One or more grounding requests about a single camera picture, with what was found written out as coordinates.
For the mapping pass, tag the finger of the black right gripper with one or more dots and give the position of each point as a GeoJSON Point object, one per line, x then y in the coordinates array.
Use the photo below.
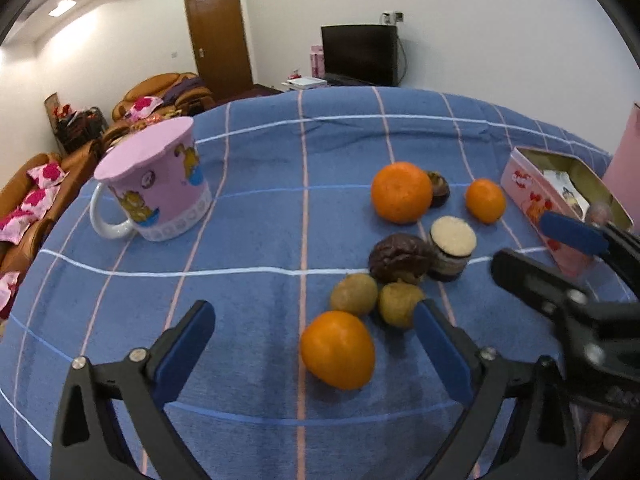
{"type": "Point", "coordinates": [538, 286]}
{"type": "Point", "coordinates": [586, 238]}

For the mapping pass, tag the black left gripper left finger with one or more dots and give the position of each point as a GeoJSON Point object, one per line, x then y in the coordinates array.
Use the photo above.
{"type": "Point", "coordinates": [88, 442]}

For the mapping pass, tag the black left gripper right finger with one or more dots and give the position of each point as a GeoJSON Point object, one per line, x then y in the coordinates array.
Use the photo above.
{"type": "Point", "coordinates": [540, 440]}

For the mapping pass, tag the small orange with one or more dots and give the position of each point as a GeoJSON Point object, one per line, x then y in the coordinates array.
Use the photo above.
{"type": "Point", "coordinates": [485, 200]}
{"type": "Point", "coordinates": [337, 348]}

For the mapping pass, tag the dark mangosteen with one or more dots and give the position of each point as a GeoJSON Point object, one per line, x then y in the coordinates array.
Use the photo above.
{"type": "Point", "coordinates": [440, 189]}

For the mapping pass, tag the brown kiwi fruit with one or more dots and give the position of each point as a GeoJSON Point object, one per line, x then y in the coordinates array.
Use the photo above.
{"type": "Point", "coordinates": [396, 304]}
{"type": "Point", "coordinates": [356, 294]}

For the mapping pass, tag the dark wrinkled passion fruit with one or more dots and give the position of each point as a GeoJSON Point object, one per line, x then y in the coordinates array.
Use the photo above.
{"type": "Point", "coordinates": [400, 257]}

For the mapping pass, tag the large orange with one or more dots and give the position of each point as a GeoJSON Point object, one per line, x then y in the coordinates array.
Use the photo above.
{"type": "Point", "coordinates": [401, 193]}

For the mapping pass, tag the small orange front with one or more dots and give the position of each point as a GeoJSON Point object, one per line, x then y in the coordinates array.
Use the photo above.
{"type": "Point", "coordinates": [337, 348]}

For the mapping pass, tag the right hand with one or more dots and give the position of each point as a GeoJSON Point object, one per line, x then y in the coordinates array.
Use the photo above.
{"type": "Point", "coordinates": [602, 431]}

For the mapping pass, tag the pink tin box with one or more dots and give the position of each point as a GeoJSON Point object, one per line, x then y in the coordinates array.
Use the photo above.
{"type": "Point", "coordinates": [540, 181]}

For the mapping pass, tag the pink tin lid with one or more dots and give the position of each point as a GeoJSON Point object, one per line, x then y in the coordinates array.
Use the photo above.
{"type": "Point", "coordinates": [623, 174]}

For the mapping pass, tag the blue plaid tablecloth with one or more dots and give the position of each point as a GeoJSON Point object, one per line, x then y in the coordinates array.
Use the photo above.
{"type": "Point", "coordinates": [290, 177]}

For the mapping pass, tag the brown leather sofa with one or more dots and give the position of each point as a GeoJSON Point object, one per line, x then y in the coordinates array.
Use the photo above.
{"type": "Point", "coordinates": [31, 203]}

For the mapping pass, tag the pink cartoon mug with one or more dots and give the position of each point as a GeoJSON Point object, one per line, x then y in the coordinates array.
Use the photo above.
{"type": "Point", "coordinates": [157, 178]}

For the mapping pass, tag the black television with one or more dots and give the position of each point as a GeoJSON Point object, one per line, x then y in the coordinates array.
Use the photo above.
{"type": "Point", "coordinates": [360, 55]}

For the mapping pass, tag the white tv stand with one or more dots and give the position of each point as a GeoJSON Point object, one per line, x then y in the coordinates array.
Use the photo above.
{"type": "Point", "coordinates": [304, 83]}

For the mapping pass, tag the brown leather armchair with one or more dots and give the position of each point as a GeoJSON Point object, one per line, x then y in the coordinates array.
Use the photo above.
{"type": "Point", "coordinates": [160, 97]}

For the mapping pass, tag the brown wooden door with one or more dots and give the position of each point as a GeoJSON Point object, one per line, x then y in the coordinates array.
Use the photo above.
{"type": "Point", "coordinates": [220, 48]}

